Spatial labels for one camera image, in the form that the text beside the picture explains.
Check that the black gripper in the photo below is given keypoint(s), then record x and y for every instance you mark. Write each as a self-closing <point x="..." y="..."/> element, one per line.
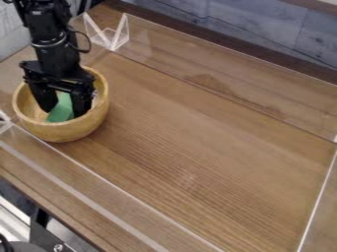
<point x="56" y="71"/>

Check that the green rectangular stick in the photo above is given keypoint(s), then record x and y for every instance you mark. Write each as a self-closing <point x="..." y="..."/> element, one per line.
<point x="61" y="112"/>

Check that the wooden bowl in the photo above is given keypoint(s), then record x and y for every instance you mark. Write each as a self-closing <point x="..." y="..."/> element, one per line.
<point x="69" y="130"/>

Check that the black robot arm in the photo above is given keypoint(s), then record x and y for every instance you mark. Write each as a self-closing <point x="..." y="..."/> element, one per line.
<point x="45" y="18"/>

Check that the black metal table leg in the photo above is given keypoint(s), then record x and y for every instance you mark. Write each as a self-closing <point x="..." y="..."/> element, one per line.
<point x="52" y="236"/>

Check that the clear acrylic corner bracket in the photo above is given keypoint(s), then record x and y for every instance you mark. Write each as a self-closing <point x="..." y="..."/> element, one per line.
<point x="108" y="38"/>

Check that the clear acrylic front wall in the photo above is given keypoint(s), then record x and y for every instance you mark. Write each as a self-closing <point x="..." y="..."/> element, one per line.
<point x="97" y="209"/>

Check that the clear acrylic wall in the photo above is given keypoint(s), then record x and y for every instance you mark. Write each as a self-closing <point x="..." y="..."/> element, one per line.
<point x="319" y="237"/>
<point x="97" y="209"/>

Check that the clear acrylic right wall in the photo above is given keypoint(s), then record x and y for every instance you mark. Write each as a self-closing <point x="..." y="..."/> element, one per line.
<point x="319" y="237"/>

